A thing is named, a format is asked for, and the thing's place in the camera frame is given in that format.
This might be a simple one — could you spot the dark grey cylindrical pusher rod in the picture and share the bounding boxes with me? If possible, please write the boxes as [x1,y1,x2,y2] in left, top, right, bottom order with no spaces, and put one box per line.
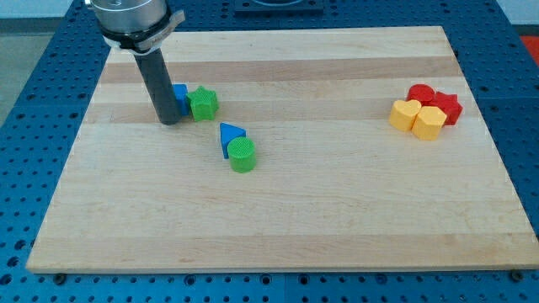
[135,49,181,125]

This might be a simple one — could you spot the blue cube block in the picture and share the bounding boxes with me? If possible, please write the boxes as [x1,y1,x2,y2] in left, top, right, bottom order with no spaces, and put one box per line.
[173,83,189,116]

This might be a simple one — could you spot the green star block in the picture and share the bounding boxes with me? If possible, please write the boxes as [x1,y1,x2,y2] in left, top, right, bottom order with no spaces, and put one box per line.
[187,86,219,122]

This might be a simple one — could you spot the blue triangle block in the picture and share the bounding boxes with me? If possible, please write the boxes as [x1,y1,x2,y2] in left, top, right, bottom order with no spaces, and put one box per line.
[219,122,247,159]

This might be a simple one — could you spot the green cylinder block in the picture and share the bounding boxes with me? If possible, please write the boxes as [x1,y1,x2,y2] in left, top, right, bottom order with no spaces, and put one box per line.
[227,136,256,173]

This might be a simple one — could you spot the light wooden board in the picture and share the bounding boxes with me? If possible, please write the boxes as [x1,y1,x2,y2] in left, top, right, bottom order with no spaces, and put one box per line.
[26,26,538,274]

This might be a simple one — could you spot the yellow heart block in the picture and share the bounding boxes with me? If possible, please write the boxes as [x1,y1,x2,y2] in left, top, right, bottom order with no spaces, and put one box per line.
[388,99,422,131]

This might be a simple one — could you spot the red cylinder block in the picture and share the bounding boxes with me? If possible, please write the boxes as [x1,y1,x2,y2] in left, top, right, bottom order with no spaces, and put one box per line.
[406,83,435,105]

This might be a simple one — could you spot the yellow hexagon block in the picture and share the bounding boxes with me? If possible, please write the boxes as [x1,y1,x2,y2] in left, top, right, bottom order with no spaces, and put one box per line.
[412,106,447,141]

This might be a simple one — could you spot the red star block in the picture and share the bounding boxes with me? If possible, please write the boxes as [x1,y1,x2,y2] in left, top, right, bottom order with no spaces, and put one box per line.
[430,92,463,125]

